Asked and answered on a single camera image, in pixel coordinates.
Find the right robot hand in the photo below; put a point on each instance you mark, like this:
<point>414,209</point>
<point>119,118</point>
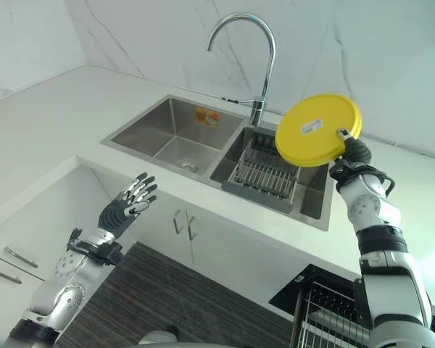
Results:
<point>355,148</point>

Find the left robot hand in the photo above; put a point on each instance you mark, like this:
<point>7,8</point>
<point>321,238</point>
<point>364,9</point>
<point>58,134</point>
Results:
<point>113,215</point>

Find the yellow round plate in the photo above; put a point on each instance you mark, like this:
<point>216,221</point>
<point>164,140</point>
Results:
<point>313,130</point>

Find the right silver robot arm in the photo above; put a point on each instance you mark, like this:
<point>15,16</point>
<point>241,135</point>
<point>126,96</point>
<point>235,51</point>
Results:
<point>388,253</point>

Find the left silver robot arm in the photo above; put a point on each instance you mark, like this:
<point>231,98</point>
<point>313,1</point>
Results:
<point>63,275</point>

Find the white barcode label on plate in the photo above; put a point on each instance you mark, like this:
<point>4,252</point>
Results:
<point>311,127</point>

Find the sink drain strainer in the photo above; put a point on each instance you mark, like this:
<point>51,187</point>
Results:
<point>188,166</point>

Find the grey sink drying rack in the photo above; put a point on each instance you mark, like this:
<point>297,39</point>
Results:
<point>262,170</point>

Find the stainless steel double sink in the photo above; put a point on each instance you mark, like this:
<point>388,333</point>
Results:
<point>217,159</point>

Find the silver robot body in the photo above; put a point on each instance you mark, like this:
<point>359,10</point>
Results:
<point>157,337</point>

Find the chrome gooseneck faucet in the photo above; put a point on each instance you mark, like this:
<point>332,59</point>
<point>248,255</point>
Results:
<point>255,65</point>

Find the orange sticker in sink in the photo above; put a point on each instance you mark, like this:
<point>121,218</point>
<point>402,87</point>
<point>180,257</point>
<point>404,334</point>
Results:
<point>206,116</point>

